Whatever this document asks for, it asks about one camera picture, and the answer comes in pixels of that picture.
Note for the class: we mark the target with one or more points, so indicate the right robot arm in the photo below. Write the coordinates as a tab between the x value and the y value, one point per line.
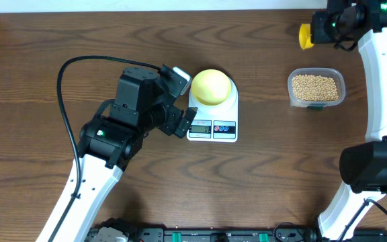
357	25

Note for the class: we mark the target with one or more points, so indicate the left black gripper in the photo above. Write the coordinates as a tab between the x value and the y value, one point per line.
170	123

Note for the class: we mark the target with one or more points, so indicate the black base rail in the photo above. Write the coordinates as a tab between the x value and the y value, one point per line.
162	235

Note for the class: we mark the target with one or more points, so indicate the yellow plastic measuring scoop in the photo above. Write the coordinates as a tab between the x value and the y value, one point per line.
304	37

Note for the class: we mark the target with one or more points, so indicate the clear plastic container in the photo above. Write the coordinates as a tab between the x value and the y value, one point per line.
325	72

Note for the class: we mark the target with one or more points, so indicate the soybeans pile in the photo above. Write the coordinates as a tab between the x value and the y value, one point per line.
315	88

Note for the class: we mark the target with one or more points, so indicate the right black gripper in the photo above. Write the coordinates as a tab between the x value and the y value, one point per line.
318	36

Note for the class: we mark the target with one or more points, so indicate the pale yellow bowl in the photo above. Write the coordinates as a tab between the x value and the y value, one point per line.
211	87

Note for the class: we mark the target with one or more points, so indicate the white digital kitchen scale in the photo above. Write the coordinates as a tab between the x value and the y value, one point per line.
217	123

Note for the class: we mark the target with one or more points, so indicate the green tape label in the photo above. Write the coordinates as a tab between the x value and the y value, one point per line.
318	108

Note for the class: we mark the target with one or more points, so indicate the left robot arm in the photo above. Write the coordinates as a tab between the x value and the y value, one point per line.
144	100

